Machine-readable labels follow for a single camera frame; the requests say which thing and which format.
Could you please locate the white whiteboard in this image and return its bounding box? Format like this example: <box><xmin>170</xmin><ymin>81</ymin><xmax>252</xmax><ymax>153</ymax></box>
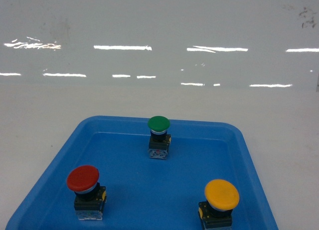
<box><xmin>0</xmin><ymin>0</ymin><xmax>319</xmax><ymax>91</ymax></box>

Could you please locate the blue plastic tray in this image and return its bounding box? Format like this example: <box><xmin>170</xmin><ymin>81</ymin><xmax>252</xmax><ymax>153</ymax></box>
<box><xmin>6</xmin><ymin>116</ymin><xmax>277</xmax><ymax>230</ymax></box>

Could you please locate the yellow mushroom push button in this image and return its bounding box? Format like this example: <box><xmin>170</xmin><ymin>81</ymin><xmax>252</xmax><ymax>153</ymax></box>
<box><xmin>198</xmin><ymin>179</ymin><xmax>240</xmax><ymax>230</ymax></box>

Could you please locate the red mushroom push button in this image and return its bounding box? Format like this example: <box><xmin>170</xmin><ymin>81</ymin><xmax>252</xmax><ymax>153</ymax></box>
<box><xmin>66</xmin><ymin>165</ymin><xmax>107</xmax><ymax>221</ymax></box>

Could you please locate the green mushroom push button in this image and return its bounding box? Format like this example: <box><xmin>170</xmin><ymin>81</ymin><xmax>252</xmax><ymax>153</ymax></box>
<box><xmin>148</xmin><ymin>116</ymin><xmax>171</xmax><ymax>160</ymax></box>

